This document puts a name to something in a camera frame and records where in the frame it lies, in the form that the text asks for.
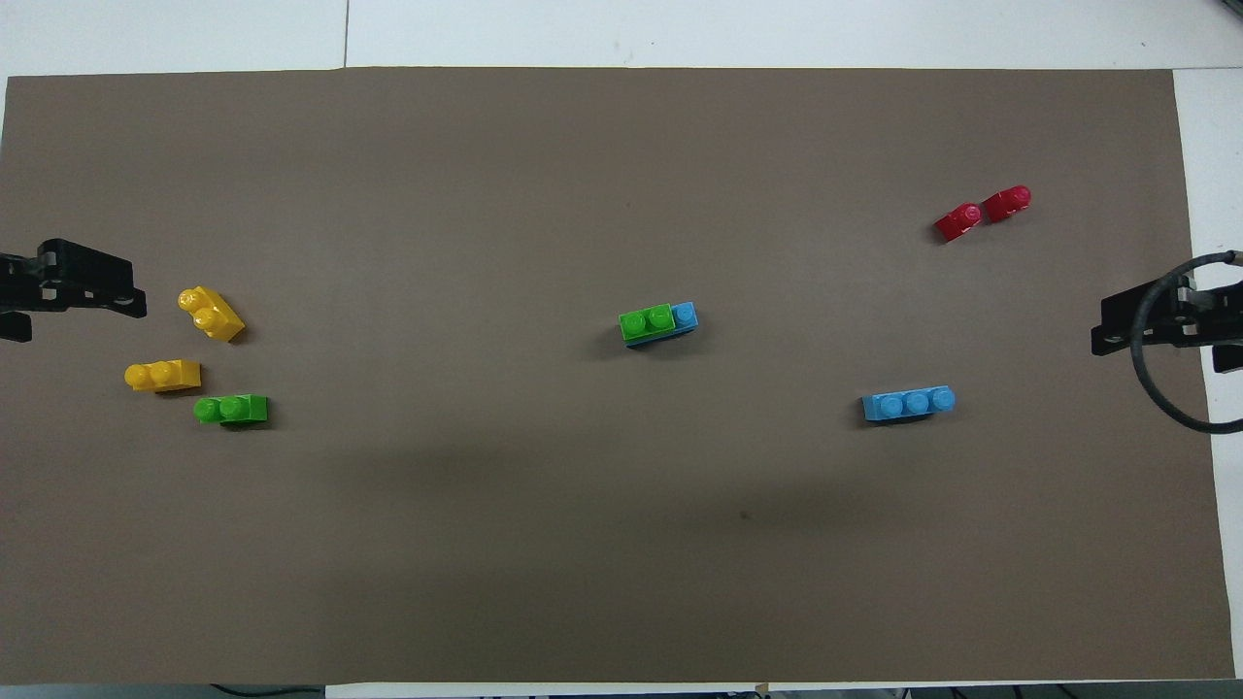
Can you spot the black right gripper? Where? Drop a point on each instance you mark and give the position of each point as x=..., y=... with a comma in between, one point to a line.
x=1214, y=316

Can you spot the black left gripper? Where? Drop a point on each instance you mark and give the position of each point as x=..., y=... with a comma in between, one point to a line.
x=17, y=282

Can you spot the blue three-stud toy brick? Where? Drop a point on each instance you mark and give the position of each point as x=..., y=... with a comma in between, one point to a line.
x=687, y=316
x=908, y=402

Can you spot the green two-stud toy brick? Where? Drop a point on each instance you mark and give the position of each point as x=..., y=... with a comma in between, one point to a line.
x=233, y=409
x=647, y=321

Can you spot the yellow two-stud toy brick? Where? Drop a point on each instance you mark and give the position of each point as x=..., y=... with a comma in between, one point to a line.
x=212, y=314
x=163, y=375

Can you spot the red one-stud toy brick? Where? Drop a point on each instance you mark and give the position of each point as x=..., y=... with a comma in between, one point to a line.
x=959, y=222
x=1007, y=203

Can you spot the brown paper table mat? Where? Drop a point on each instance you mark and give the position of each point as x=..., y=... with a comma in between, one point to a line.
x=583, y=146

